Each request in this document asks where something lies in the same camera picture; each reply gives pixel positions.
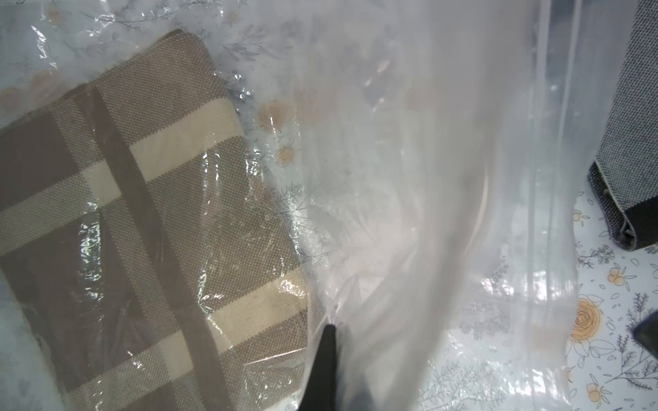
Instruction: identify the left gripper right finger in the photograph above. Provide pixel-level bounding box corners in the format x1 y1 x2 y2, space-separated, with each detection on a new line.
337 360 375 411

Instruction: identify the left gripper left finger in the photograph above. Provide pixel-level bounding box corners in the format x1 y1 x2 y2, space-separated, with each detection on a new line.
298 325 338 411

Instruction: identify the brown plaid scarf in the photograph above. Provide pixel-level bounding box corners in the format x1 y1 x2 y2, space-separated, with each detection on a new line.
1 30 308 410

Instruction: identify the clear plastic vacuum bag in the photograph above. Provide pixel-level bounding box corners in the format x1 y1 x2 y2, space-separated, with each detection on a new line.
1 1 637 410

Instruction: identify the grey white scarf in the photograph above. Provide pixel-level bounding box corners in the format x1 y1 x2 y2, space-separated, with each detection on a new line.
589 1 657 251

